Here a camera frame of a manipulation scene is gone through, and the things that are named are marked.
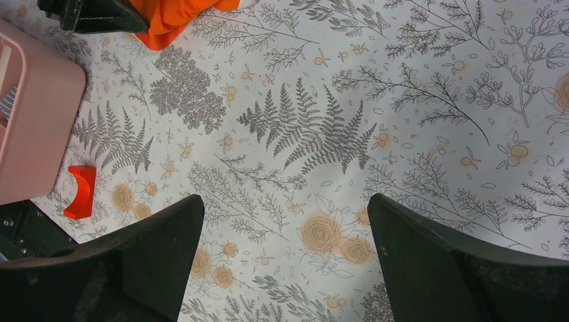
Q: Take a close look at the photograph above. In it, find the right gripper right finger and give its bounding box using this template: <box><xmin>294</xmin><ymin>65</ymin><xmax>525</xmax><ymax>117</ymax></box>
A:
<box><xmin>368</xmin><ymin>194</ymin><xmax>568</xmax><ymax>321</ymax></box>

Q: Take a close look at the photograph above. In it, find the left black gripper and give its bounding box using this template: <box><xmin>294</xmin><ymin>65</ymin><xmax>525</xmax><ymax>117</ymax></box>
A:
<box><xmin>37</xmin><ymin>0</ymin><xmax>149</xmax><ymax>34</ymax></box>

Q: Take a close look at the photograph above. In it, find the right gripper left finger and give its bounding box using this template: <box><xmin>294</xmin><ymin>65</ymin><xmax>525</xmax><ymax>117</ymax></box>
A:
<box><xmin>1</xmin><ymin>195</ymin><xmax>205</xmax><ymax>321</ymax></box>

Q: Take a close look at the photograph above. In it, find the orange underwear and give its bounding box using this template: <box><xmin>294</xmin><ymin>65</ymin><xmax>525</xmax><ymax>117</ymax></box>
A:
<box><xmin>129</xmin><ymin>0</ymin><xmax>256</xmax><ymax>50</ymax></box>

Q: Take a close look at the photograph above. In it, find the grey striped underwear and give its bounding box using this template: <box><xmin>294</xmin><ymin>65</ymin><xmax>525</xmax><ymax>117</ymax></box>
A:
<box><xmin>1</xmin><ymin>86</ymin><xmax>17</xmax><ymax>119</ymax></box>

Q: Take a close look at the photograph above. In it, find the pink divided storage tray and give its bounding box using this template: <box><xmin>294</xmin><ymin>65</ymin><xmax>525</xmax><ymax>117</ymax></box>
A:
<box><xmin>1</xmin><ymin>21</ymin><xmax>86</xmax><ymax>205</ymax></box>

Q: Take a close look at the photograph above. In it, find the small red block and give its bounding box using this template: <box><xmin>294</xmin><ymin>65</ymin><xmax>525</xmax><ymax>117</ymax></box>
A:
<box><xmin>63</xmin><ymin>165</ymin><xmax>97</xmax><ymax>220</ymax></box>

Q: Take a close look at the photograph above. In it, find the floral tablecloth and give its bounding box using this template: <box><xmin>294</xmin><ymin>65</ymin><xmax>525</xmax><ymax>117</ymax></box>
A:
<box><xmin>1</xmin><ymin>1</ymin><xmax>568</xmax><ymax>321</ymax></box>

